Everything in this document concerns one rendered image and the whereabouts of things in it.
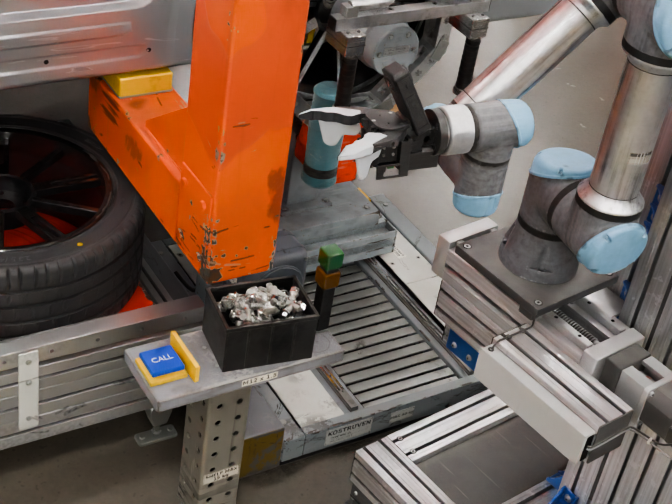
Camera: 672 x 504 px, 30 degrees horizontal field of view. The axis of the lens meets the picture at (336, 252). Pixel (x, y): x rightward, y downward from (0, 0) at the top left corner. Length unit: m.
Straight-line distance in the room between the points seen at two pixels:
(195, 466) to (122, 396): 0.25
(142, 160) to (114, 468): 0.71
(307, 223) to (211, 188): 0.90
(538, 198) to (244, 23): 0.62
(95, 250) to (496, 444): 0.99
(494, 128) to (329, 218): 1.57
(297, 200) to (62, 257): 0.92
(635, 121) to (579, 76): 2.95
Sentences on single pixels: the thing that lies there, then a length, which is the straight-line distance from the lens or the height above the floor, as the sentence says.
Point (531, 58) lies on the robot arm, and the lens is 2.06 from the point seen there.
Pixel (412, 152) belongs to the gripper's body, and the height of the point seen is 1.19.
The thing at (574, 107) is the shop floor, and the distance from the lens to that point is 4.77.
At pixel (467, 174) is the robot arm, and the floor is 1.14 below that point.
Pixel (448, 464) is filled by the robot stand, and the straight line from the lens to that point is 2.81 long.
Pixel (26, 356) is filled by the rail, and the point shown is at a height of 0.38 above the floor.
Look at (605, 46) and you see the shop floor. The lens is 5.32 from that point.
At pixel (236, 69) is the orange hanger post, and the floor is 1.03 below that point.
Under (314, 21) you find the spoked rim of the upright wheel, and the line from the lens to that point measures 3.12.
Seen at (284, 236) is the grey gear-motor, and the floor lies 0.40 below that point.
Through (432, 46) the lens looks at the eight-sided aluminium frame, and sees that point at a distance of 3.24.
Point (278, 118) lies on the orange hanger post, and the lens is 2.49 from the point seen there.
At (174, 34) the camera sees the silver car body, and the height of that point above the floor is 0.83.
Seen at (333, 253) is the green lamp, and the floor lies 0.66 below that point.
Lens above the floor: 2.15
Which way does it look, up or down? 35 degrees down
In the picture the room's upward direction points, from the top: 10 degrees clockwise
